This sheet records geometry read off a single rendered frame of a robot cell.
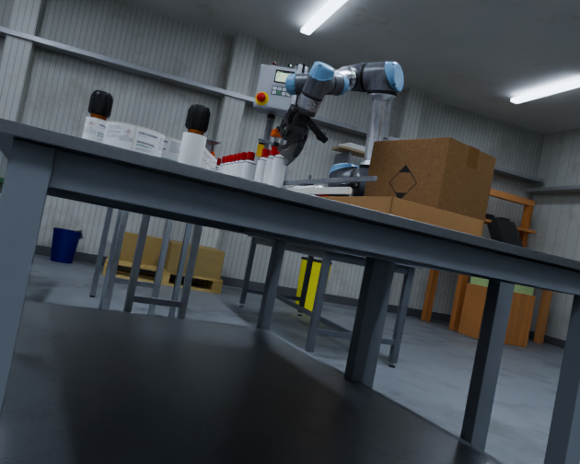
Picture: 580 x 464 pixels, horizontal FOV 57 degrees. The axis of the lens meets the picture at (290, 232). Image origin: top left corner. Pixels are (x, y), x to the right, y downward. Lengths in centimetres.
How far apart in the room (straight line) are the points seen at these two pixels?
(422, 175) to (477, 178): 18
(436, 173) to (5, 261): 114
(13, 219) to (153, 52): 713
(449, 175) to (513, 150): 852
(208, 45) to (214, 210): 719
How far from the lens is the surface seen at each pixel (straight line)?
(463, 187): 166
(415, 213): 116
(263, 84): 238
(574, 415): 164
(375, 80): 220
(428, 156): 163
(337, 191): 148
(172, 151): 222
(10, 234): 90
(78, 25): 803
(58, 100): 780
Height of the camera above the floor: 73
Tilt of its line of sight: 1 degrees up
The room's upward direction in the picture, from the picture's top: 11 degrees clockwise
